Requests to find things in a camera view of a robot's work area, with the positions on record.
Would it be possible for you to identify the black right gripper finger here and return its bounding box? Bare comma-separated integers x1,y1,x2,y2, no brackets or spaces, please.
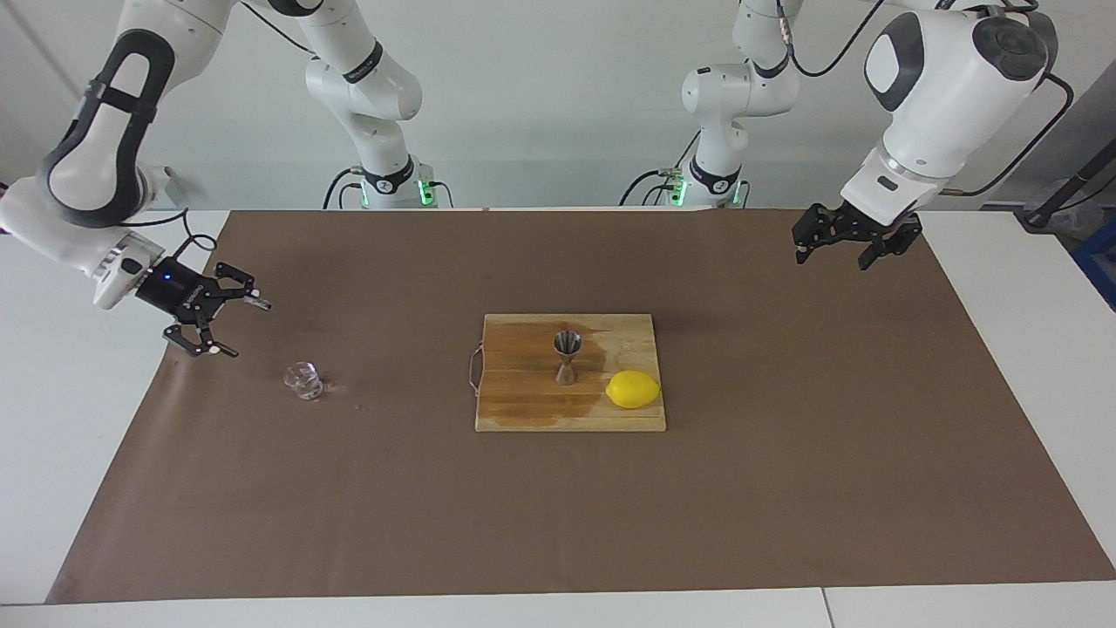
164,319,239,359
208,262,273,313

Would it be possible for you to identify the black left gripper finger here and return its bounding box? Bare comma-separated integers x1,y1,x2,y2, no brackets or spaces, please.
791,204,852,265
857,228,922,272

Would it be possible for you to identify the small clear glass cup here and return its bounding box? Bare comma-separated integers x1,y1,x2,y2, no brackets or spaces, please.
283,361,325,401

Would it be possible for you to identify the steel double jigger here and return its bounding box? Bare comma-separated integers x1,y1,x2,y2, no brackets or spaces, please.
553,330,583,386

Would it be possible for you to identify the black stand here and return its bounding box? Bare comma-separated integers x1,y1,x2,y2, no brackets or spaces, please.
1016,140,1116,229

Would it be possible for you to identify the blue crate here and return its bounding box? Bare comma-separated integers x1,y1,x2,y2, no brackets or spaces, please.
1071,216,1116,311

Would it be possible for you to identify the yellow lemon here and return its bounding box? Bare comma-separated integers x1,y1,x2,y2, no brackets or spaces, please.
605,369,662,411

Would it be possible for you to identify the wooden cutting board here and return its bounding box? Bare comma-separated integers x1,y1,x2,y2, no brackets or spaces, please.
467,313,668,433

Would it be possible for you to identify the brown table mat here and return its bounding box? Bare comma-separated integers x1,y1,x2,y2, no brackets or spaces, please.
45,208,1116,604

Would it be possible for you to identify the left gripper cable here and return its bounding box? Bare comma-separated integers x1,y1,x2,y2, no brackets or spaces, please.
776,0,1076,198

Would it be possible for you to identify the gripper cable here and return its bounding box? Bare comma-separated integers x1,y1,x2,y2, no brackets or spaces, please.
776,0,1076,198
118,0,316,263

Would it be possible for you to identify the black left base cable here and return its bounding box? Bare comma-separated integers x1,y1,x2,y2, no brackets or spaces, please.
619,126,700,208

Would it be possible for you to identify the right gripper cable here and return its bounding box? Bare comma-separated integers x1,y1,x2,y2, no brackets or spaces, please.
118,0,316,263

